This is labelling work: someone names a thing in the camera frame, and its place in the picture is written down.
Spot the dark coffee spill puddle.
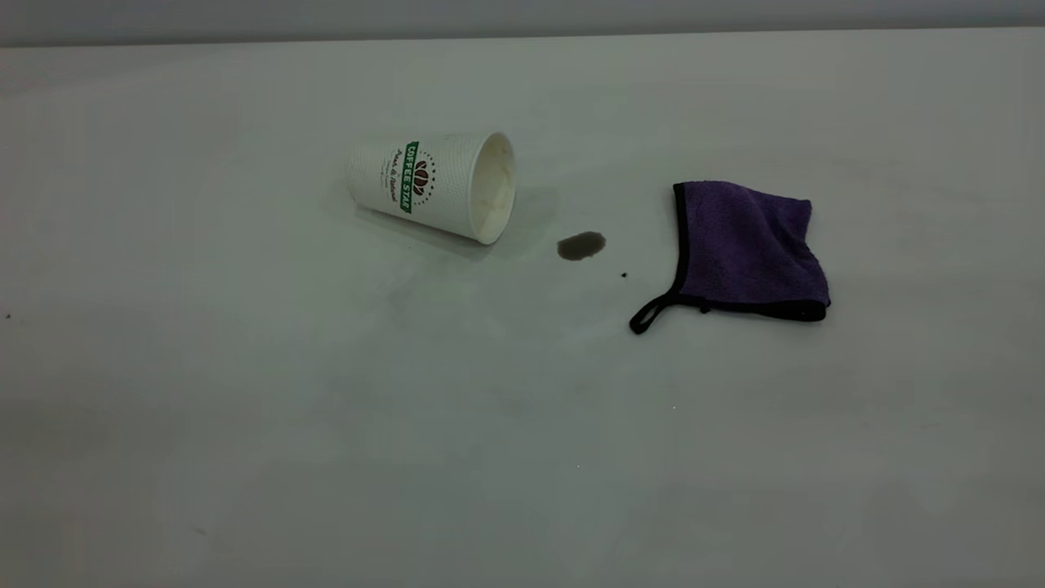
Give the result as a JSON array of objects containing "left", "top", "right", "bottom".
[{"left": 557, "top": 232, "right": 607, "bottom": 262}]

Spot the white paper coffee cup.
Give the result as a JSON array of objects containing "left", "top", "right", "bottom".
[{"left": 345, "top": 131, "right": 518, "bottom": 246}]

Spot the purple cloth with black trim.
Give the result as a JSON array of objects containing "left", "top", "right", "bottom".
[{"left": 629, "top": 180, "right": 832, "bottom": 336}]

